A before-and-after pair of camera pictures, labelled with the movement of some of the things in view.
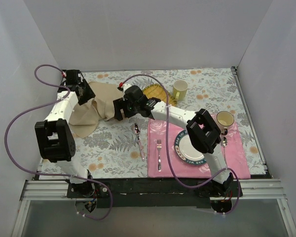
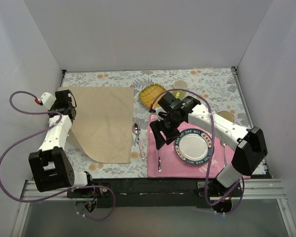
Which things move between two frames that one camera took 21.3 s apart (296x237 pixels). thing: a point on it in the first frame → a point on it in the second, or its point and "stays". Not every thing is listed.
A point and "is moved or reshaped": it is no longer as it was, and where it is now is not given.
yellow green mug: [179, 89] stays
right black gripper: [117, 109] → [164, 129]
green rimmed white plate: [186, 150] stays
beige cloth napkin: [84, 119] is moved or reshaped
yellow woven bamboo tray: [158, 91] stays
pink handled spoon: [137, 131] stays
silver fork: [159, 143] stays
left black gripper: [88, 91] → [64, 108]
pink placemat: [158, 163] stays
